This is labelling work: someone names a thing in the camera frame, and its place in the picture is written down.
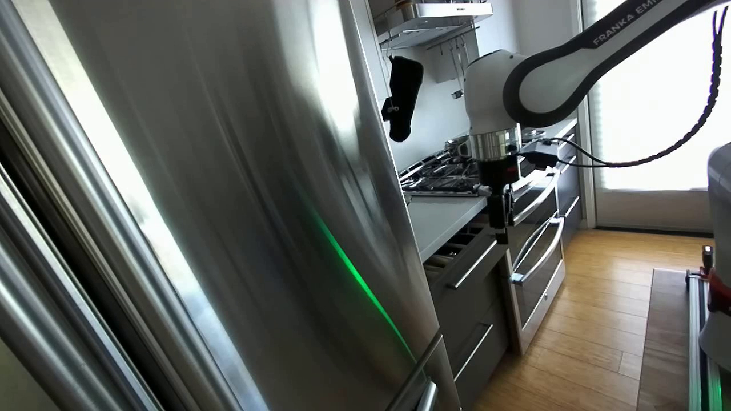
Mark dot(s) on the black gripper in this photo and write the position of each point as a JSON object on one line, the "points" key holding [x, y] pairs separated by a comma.
{"points": [[499, 174]]}

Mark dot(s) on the white black Franka robot arm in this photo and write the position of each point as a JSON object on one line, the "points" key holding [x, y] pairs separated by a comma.
{"points": [[550, 84]]}

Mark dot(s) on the stainless steel oven range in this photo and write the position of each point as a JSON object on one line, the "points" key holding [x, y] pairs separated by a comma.
{"points": [[539, 266]]}

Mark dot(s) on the black oven mitt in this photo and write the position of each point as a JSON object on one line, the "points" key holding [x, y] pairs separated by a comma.
{"points": [[404, 94]]}

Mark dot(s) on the glass patio door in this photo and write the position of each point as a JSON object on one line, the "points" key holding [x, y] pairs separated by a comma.
{"points": [[654, 98]]}

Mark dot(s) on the brown floor rug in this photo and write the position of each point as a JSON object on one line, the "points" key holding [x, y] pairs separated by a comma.
{"points": [[663, 344]]}

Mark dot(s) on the steel range hood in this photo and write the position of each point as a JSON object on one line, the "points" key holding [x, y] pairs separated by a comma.
{"points": [[425, 21]]}

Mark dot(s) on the stainless steel refrigerator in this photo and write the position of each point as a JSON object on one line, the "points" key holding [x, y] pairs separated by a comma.
{"points": [[252, 191]]}

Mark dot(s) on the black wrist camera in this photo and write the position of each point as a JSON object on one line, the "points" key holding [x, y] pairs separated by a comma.
{"points": [[540, 159]]}

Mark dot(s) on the metal floor rail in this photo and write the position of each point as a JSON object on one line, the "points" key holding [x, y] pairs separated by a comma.
{"points": [[697, 350]]}

